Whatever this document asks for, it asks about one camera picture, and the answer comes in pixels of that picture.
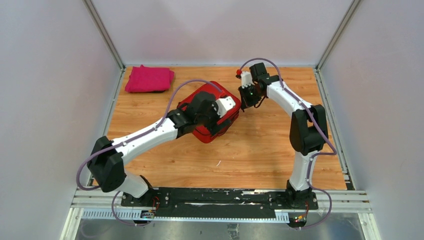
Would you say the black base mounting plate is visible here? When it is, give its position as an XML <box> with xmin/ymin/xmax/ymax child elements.
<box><xmin>121</xmin><ymin>187</ymin><xmax>319</xmax><ymax>220</ymax></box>

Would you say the pink folded cloth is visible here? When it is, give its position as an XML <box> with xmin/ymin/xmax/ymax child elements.
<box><xmin>124</xmin><ymin>65</ymin><xmax>175</xmax><ymax>93</ymax></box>

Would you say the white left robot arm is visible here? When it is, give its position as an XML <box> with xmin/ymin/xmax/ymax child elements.
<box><xmin>86</xmin><ymin>91</ymin><xmax>240</xmax><ymax>207</ymax></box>

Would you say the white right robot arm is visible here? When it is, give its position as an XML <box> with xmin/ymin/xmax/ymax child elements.
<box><xmin>236</xmin><ymin>62</ymin><xmax>328</xmax><ymax>209</ymax></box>

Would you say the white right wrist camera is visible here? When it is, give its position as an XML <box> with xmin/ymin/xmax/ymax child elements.
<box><xmin>240</xmin><ymin>71</ymin><xmax>254</xmax><ymax>89</ymax></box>

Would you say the aluminium frame rail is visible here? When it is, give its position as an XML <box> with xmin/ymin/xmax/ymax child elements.
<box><xmin>82</xmin><ymin>0</ymin><xmax>126</xmax><ymax>71</ymax></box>

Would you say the black red medicine case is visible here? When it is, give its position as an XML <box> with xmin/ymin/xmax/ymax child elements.
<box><xmin>177</xmin><ymin>81</ymin><xmax>241</xmax><ymax>144</ymax></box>

